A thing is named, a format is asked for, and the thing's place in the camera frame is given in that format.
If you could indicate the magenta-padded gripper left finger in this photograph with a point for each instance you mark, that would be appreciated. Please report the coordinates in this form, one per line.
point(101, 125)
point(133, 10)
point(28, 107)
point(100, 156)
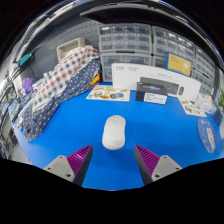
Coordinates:
point(61, 165)

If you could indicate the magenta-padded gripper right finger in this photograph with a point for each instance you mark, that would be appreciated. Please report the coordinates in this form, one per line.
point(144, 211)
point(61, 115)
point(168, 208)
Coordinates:
point(163, 165)

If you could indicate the white computer mouse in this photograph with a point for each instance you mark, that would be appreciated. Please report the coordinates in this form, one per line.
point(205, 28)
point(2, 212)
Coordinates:
point(114, 133)

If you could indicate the round blue mouse pad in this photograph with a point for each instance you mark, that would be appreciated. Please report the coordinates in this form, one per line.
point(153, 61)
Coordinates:
point(206, 135)

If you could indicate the navy polka dot cloth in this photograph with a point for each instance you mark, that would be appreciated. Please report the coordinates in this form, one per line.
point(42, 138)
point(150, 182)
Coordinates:
point(50, 110)

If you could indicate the colourful sticker sheet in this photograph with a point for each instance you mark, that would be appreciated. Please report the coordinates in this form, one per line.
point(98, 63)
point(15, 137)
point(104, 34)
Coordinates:
point(190, 107)

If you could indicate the clear box of gloves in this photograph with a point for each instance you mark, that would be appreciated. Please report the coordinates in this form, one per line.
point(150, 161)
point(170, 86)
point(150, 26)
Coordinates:
point(206, 103)

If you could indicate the small black box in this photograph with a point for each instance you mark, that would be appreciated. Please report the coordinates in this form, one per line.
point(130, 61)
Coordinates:
point(150, 90)

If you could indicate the food sticker sheet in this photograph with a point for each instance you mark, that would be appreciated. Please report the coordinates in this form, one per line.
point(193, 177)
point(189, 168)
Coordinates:
point(100, 93)

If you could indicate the purple toy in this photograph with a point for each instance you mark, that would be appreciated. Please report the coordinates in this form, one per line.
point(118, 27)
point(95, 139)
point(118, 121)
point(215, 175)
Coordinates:
point(28, 85)

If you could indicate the red blue checked cloth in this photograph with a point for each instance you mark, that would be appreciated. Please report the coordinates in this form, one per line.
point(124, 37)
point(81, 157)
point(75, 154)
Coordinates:
point(63, 76)

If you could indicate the yellow object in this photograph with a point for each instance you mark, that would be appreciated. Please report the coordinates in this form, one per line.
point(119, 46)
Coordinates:
point(95, 80)

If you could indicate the long white keyboard box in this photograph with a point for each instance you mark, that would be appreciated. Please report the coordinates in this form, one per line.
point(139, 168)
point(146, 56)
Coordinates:
point(126, 75)

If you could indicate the yellow and blue box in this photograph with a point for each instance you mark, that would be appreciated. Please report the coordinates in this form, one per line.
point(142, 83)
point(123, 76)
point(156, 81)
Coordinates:
point(178, 64)

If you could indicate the white wicker basket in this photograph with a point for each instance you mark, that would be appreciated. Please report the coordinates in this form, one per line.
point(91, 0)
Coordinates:
point(68, 46)

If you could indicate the dark overhead shelf unit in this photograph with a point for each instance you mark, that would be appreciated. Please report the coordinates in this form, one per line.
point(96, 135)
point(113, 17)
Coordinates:
point(133, 15)

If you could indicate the teal wall bin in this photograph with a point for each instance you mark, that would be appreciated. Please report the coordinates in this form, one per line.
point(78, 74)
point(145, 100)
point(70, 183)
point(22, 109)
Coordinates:
point(25, 59)

